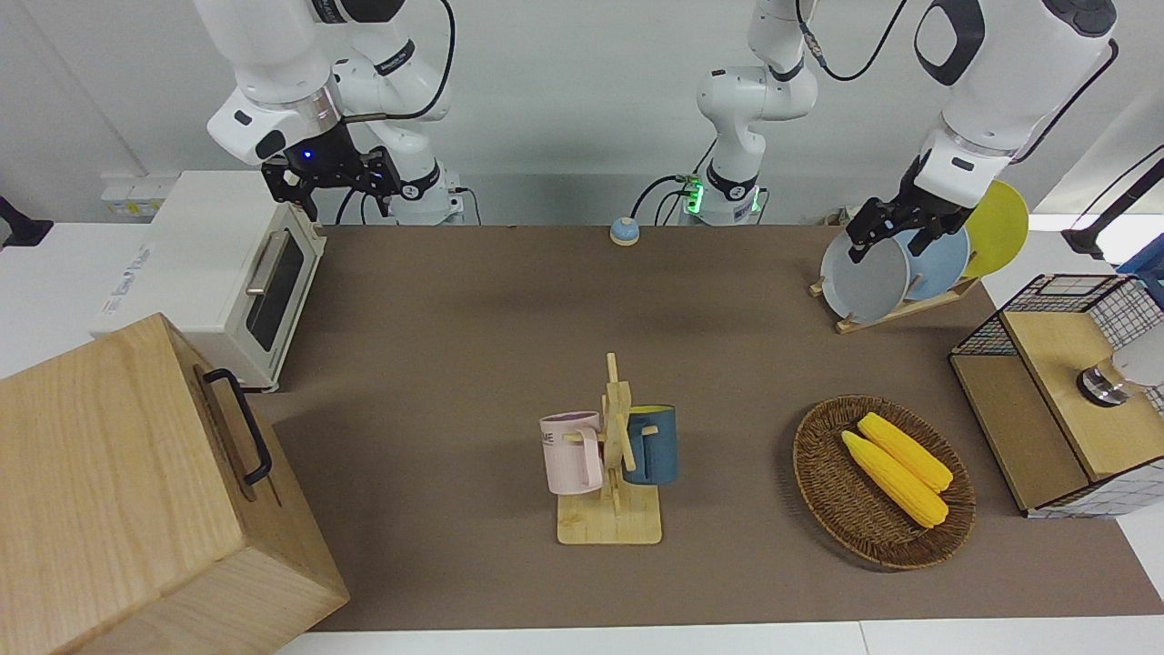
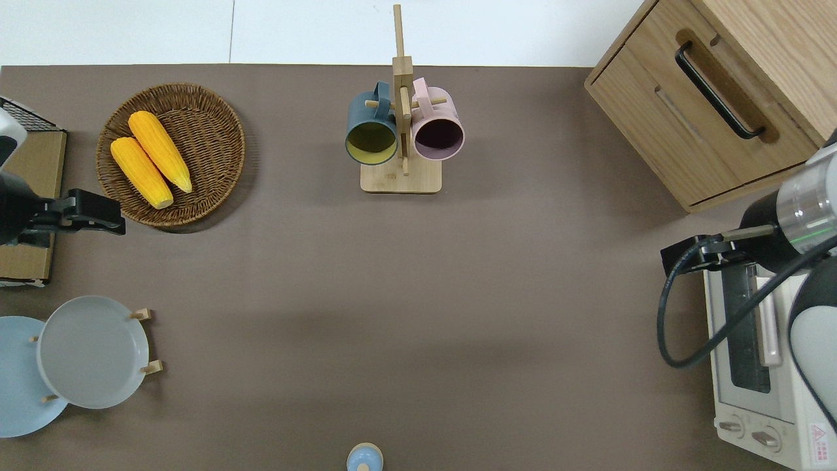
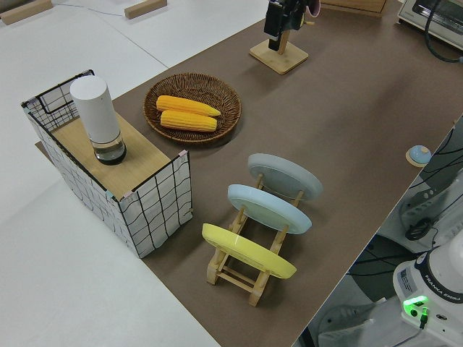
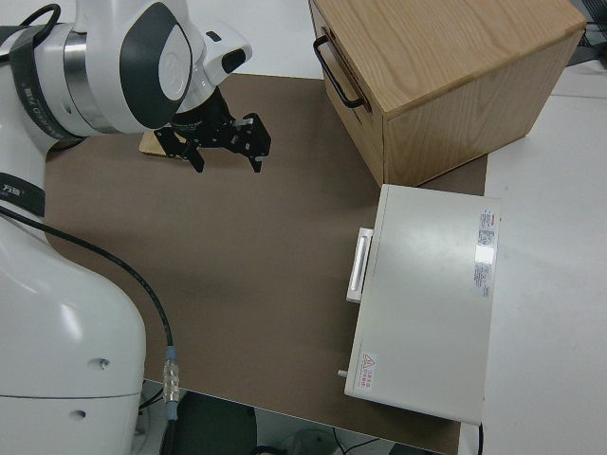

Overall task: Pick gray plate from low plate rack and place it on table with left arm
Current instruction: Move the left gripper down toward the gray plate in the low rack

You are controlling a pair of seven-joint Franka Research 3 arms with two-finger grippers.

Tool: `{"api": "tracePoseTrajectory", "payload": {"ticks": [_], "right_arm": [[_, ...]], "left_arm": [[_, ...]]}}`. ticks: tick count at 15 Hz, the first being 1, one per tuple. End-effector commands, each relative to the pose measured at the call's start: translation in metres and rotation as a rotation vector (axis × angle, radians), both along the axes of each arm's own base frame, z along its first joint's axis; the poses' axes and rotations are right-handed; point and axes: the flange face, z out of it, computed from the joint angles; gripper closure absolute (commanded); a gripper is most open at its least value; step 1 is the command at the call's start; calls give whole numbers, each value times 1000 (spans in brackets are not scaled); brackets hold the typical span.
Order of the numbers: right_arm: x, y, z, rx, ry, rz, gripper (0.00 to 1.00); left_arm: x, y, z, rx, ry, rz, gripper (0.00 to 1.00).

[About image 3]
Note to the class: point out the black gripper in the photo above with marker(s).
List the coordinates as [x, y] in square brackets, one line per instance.
[273, 18]

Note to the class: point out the gray plate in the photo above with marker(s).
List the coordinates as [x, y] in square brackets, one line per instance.
[285, 175]

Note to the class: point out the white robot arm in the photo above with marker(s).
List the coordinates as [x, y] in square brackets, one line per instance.
[427, 285]

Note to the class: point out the light blue plate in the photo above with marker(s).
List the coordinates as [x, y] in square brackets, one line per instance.
[267, 209]

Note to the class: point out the yellow plate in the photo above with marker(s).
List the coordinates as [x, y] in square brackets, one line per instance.
[246, 251]

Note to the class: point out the low wooden plate rack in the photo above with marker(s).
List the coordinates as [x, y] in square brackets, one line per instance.
[231, 276]

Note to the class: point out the wooden mug stand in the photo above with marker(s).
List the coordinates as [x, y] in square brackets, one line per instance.
[278, 59]

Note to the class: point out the pink cup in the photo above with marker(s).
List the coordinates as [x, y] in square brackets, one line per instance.
[314, 7]

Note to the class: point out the round brown wicker basket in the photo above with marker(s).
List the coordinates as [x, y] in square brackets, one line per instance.
[231, 108]

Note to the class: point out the brown table mat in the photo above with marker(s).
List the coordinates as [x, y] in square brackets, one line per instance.
[343, 115]

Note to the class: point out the yellow corn cob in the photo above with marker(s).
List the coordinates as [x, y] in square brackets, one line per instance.
[184, 105]
[188, 121]

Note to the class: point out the short wooden block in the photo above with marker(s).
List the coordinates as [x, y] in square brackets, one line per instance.
[144, 9]

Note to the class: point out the white toaster oven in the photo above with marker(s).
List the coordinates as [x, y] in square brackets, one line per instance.
[412, 14]

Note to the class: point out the blue call bell wooden base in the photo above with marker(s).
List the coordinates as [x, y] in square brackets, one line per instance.
[417, 155]

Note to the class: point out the white cylindrical grinder bottle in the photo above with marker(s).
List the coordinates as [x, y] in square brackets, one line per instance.
[97, 112]

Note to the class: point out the white power strip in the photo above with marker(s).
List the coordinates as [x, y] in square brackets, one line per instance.
[419, 209]

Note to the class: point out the long wooden block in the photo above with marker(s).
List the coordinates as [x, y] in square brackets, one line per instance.
[25, 11]

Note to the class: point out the gray robot base mount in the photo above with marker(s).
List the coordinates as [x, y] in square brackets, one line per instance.
[347, 320]

